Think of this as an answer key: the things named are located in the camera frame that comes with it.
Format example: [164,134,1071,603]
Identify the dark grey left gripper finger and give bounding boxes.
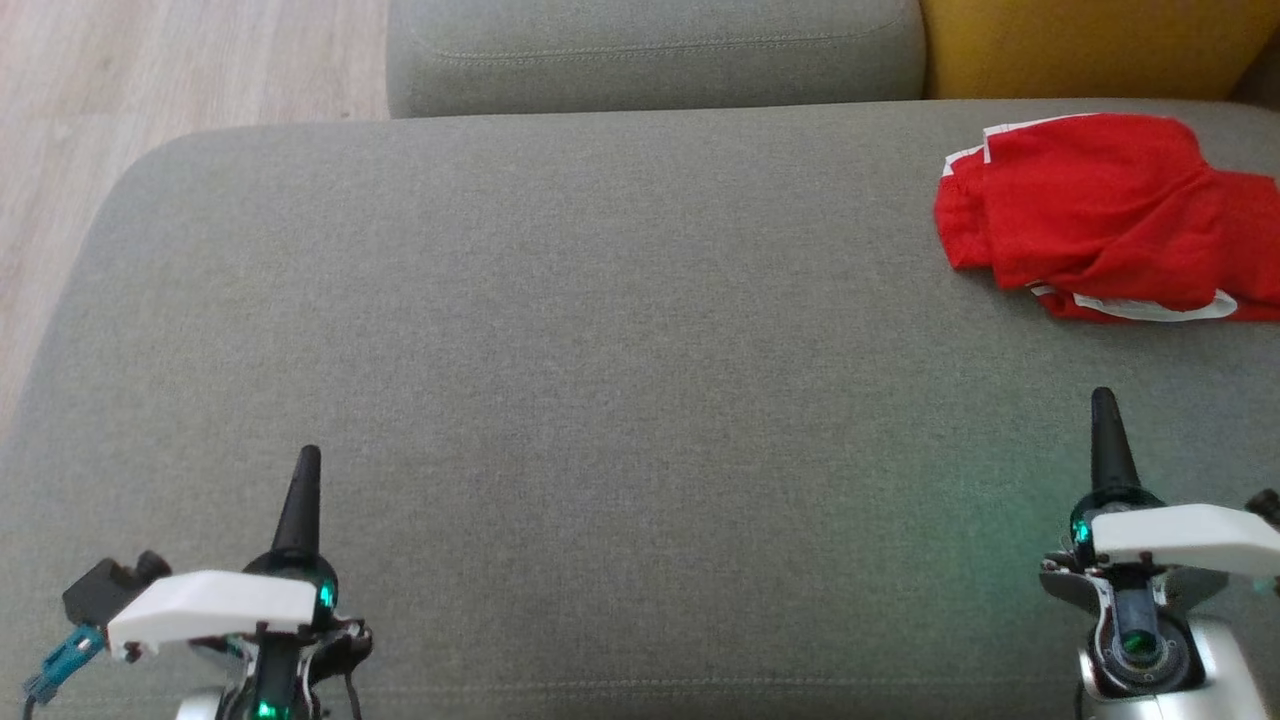
[271,444,324,561]

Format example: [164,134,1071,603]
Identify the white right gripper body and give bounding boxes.
[1038,486,1280,613]

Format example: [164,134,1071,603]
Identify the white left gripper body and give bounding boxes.
[105,548,374,701]

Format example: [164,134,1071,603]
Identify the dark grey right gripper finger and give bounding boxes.
[1089,386,1143,498]

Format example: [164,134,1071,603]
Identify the red shorts with white stripe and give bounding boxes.
[983,113,1219,313]

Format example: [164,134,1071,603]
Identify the red white striped garment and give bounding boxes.
[935,148,1280,324]

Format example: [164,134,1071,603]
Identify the large grey sofa chaise cushion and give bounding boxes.
[0,98,1280,720]

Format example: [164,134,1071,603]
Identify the yellow sofa back cushion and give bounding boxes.
[919,0,1280,102]

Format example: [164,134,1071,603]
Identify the grey sofa seat cushion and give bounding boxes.
[386,0,927,120]

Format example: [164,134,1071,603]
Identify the teal cable connector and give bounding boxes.
[22,625,107,703]

